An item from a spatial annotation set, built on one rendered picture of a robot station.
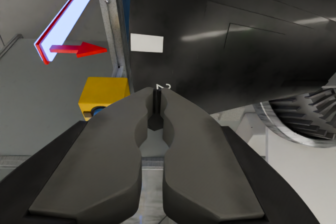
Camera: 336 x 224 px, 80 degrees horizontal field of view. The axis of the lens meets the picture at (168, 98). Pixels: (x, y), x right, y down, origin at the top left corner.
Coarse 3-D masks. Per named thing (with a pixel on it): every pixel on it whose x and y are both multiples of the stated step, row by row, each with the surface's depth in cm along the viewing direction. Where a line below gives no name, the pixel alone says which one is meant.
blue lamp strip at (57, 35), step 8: (80, 0) 29; (88, 0) 32; (72, 8) 26; (80, 8) 29; (64, 16) 24; (72, 16) 26; (56, 24) 23; (64, 24) 24; (72, 24) 26; (56, 32) 22; (64, 32) 24; (48, 40) 21; (56, 40) 22; (48, 48) 21; (48, 56) 21
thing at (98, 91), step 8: (88, 80) 49; (96, 80) 49; (104, 80) 49; (112, 80) 49; (120, 80) 50; (88, 88) 47; (96, 88) 47; (104, 88) 47; (112, 88) 48; (120, 88) 48; (128, 88) 52; (80, 96) 46; (88, 96) 46; (96, 96) 46; (104, 96) 46; (112, 96) 46; (120, 96) 46; (80, 104) 45; (88, 104) 45; (96, 104) 45; (104, 104) 45
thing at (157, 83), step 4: (152, 80) 22; (156, 80) 22; (160, 80) 22; (164, 80) 22; (168, 80) 22; (172, 80) 22; (152, 84) 22; (156, 84) 22; (160, 84) 22; (164, 84) 23; (168, 84) 23; (172, 84) 23; (156, 88) 23; (160, 88) 23; (172, 88) 23
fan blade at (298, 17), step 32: (160, 0) 18; (192, 0) 18; (224, 0) 18; (256, 0) 18; (288, 0) 18; (320, 0) 18; (160, 32) 20; (192, 32) 19; (224, 32) 19; (256, 32) 19; (288, 32) 19; (320, 32) 19; (160, 64) 21; (192, 64) 21; (224, 64) 21; (256, 64) 22; (288, 64) 22; (320, 64) 22; (192, 96) 24; (224, 96) 24; (256, 96) 25; (160, 128) 26
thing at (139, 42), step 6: (132, 36) 20; (138, 36) 20; (144, 36) 20; (150, 36) 20; (156, 36) 20; (162, 36) 20; (132, 42) 20; (138, 42) 20; (144, 42) 20; (150, 42) 20; (156, 42) 20; (162, 42) 20; (132, 48) 20; (138, 48) 20; (144, 48) 20; (150, 48) 20; (156, 48) 20
